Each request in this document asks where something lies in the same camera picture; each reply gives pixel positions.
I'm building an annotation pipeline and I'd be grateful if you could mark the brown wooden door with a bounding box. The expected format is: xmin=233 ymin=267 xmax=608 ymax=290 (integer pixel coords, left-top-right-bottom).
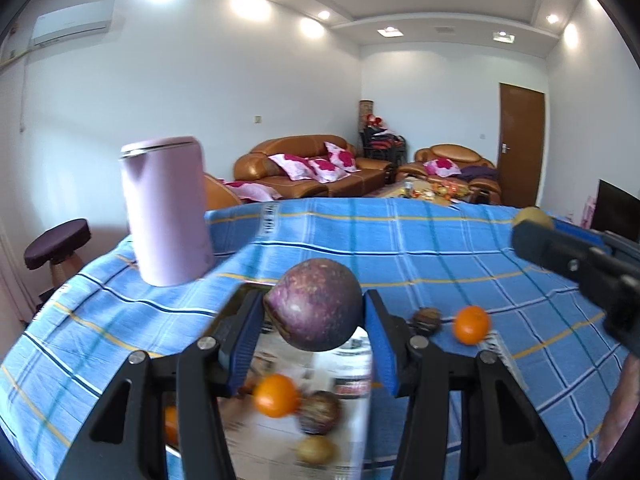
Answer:
xmin=498 ymin=82 xmax=546 ymax=207

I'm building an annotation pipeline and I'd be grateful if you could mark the pink floral cloth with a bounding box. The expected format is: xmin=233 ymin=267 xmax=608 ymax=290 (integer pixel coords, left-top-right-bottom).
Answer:
xmin=225 ymin=180 xmax=286 ymax=201

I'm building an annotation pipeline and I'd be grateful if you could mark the purple cushion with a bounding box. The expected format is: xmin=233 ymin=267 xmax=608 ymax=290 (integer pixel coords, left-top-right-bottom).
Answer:
xmin=459 ymin=165 xmax=500 ymax=183

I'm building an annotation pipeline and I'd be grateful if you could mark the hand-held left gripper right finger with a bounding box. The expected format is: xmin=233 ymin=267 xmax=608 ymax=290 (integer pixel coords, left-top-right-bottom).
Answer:
xmin=363 ymin=289 xmax=573 ymax=480

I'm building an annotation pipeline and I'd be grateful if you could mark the black rack with red items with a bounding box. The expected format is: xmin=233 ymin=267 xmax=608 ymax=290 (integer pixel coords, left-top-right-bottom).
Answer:
xmin=360 ymin=115 xmax=407 ymax=166

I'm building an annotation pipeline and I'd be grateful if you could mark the purple passion fruit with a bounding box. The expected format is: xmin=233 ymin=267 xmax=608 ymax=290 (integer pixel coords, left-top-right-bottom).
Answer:
xmin=263 ymin=257 xmax=362 ymax=352
xmin=298 ymin=391 xmax=343 ymax=435

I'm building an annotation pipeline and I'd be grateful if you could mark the brown leather sofa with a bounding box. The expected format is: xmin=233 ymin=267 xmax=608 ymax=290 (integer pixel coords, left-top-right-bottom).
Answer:
xmin=234 ymin=135 xmax=393 ymax=201

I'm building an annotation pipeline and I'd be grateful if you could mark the pink electric kettle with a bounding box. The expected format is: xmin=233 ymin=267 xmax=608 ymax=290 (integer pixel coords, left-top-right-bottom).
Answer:
xmin=120 ymin=136 xmax=215 ymax=287

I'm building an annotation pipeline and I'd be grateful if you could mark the white wall air conditioner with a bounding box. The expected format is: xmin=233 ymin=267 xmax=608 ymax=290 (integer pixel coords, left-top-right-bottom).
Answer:
xmin=31 ymin=0 xmax=113 ymax=48

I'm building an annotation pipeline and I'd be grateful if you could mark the blue plaid tablecloth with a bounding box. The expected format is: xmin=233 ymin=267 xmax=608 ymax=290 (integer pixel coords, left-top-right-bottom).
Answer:
xmin=0 ymin=197 xmax=640 ymax=480

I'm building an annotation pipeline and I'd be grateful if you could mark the pink floral pillow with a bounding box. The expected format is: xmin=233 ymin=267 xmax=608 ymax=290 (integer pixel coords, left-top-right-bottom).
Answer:
xmin=325 ymin=141 xmax=358 ymax=171
xmin=424 ymin=158 xmax=461 ymax=177
xmin=307 ymin=157 xmax=346 ymax=183
xmin=268 ymin=153 xmax=313 ymax=181

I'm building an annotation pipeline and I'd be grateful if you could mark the dark brown wrinkled passion fruit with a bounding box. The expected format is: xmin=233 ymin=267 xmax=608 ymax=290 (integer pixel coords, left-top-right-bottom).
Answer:
xmin=411 ymin=306 xmax=443 ymax=337

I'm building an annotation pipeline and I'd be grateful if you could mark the small yellow-brown fruit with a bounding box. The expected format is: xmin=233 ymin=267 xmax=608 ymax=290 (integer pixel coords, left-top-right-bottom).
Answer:
xmin=514 ymin=206 xmax=554 ymax=231
xmin=295 ymin=435 xmax=336 ymax=465

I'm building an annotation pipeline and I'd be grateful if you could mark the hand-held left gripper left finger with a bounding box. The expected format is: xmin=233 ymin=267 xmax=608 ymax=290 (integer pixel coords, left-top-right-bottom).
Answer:
xmin=59 ymin=287 xmax=266 ymax=480

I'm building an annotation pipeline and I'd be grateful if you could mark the brown leather armchair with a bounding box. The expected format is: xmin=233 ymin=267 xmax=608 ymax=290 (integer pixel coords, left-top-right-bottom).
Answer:
xmin=395 ymin=144 xmax=502 ymax=206
xmin=202 ymin=172 xmax=243 ymax=211

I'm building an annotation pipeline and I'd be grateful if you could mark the metal tin tray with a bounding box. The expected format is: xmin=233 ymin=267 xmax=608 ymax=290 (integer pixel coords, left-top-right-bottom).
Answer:
xmin=162 ymin=282 xmax=373 ymax=480

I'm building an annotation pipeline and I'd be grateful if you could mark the dark round stool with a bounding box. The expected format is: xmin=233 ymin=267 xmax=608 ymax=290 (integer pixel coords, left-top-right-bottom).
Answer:
xmin=24 ymin=218 xmax=92 ymax=286

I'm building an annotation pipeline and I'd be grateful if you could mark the black television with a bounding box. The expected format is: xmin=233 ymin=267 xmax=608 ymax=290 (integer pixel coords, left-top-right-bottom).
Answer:
xmin=597 ymin=179 xmax=640 ymax=243

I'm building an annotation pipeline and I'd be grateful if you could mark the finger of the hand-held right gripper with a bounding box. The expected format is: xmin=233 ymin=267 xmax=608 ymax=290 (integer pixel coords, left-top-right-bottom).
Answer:
xmin=511 ymin=220 xmax=626 ymax=286
xmin=552 ymin=224 xmax=640 ymax=266

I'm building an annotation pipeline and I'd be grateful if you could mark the cluttered coffee table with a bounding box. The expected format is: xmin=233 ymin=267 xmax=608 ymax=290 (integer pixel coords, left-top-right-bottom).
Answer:
xmin=372 ymin=177 xmax=473 ymax=205

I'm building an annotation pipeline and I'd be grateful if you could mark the person's right forearm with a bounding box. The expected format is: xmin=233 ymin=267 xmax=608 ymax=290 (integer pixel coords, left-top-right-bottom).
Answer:
xmin=597 ymin=347 xmax=632 ymax=463

